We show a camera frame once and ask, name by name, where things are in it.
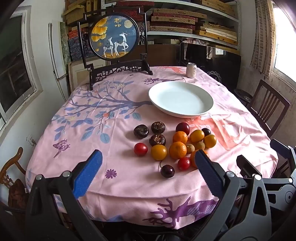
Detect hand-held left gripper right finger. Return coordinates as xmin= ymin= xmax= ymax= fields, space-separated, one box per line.
xmin=192 ymin=149 xmax=273 ymax=241

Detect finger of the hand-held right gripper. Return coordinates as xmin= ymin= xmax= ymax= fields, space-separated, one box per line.
xmin=269 ymin=138 xmax=296 ymax=173
xmin=236 ymin=154 xmax=264 ymax=180

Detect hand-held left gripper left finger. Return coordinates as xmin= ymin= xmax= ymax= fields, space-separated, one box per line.
xmin=24 ymin=149 xmax=109 ymax=241

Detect orange mandarin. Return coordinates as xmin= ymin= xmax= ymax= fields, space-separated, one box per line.
xmin=172 ymin=131 xmax=188 ymax=144
xmin=169 ymin=141 xmax=187 ymax=160
xmin=190 ymin=149 xmax=210 ymax=169

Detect red cherry tomato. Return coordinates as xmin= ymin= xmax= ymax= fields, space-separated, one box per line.
xmin=134 ymin=142 xmax=148 ymax=156
xmin=177 ymin=157 xmax=191 ymax=171

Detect smooth orange kumquat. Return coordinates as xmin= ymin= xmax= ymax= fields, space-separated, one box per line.
xmin=190 ymin=129 xmax=205 ymax=143
xmin=151 ymin=145 xmax=168 ymax=161
xmin=203 ymin=134 xmax=217 ymax=149

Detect white oval plate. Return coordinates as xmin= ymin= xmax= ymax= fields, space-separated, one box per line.
xmin=148 ymin=81 xmax=214 ymax=118

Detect pink printed tablecloth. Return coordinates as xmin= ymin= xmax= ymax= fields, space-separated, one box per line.
xmin=25 ymin=65 xmax=279 ymax=230

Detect dark slatted wooden chair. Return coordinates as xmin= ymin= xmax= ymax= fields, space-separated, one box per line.
xmin=246 ymin=79 xmax=291 ymax=139

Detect red plum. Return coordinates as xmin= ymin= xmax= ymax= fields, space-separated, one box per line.
xmin=175 ymin=122 xmax=190 ymax=136

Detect round dark stool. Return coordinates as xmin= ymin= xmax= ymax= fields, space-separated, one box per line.
xmin=233 ymin=89 xmax=253 ymax=102

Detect carved brown wooden chair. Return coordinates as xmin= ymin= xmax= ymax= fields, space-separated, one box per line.
xmin=0 ymin=147 xmax=29 ymax=209

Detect pale framed panel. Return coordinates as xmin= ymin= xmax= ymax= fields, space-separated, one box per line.
xmin=67 ymin=61 xmax=93 ymax=93

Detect pale drink can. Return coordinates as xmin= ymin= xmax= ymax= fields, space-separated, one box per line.
xmin=186 ymin=62 xmax=197 ymax=78

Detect bright window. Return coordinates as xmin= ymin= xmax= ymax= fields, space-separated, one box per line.
xmin=273 ymin=7 xmax=296 ymax=75

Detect beige checked curtain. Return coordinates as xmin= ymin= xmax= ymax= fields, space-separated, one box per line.
xmin=250 ymin=0 xmax=277 ymax=78

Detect dark glass cabinet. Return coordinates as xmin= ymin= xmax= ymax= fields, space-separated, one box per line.
xmin=180 ymin=42 xmax=241 ymax=88

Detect white leaning board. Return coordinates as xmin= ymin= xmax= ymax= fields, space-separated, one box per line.
xmin=48 ymin=22 xmax=67 ymax=79

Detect blue red patterned boxes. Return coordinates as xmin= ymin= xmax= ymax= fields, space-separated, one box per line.
xmin=67 ymin=30 xmax=93 ymax=62

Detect white framed window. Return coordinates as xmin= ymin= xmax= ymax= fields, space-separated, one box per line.
xmin=0 ymin=6 xmax=44 ymax=137

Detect round deer screen ornament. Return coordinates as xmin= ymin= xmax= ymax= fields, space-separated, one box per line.
xmin=77 ymin=6 xmax=153 ymax=91

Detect white metal shelf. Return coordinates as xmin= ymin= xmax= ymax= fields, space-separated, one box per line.
xmin=102 ymin=0 xmax=242 ymax=50

